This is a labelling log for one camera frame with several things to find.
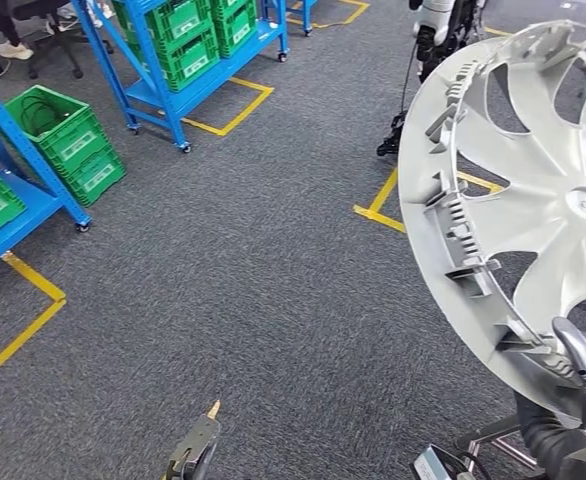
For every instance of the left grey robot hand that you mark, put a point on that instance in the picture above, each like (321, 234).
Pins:
(198, 444)

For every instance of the grey plastic wheel cover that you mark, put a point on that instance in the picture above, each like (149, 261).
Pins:
(548, 205)

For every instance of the blue metal shelf rack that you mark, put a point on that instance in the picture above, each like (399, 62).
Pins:
(223, 69)
(306, 16)
(28, 212)

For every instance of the yellow floor tape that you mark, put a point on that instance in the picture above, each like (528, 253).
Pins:
(38, 281)
(238, 116)
(377, 218)
(348, 14)
(214, 411)

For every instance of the black and white robot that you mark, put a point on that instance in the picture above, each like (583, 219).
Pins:
(436, 20)

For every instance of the person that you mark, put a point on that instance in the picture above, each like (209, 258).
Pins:
(3, 20)

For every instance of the chrome metal frame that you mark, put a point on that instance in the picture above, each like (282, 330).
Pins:
(488, 427)

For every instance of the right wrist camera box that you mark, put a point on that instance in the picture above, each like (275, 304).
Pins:
(430, 467)

